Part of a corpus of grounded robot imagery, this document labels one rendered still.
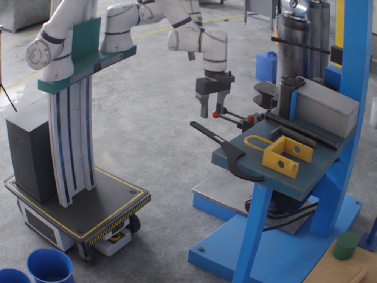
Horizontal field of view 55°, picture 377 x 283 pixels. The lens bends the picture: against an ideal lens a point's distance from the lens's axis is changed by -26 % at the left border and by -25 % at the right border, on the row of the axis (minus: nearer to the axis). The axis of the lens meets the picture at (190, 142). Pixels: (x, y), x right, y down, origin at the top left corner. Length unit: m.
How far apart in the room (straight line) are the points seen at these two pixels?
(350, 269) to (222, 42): 0.99
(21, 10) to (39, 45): 7.88
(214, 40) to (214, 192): 1.65
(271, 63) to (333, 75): 2.84
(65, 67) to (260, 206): 1.05
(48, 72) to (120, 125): 2.33
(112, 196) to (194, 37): 1.37
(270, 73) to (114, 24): 3.36
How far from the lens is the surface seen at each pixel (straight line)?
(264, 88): 2.51
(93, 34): 2.35
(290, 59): 2.48
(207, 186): 3.16
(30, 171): 2.61
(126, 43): 2.33
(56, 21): 1.75
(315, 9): 3.80
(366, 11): 2.23
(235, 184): 3.21
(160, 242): 2.87
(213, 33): 1.62
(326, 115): 2.00
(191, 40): 1.64
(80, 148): 2.66
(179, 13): 1.76
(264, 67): 5.43
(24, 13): 9.70
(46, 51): 1.77
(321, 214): 2.76
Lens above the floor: 1.90
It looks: 29 degrees down
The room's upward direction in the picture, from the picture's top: 3 degrees clockwise
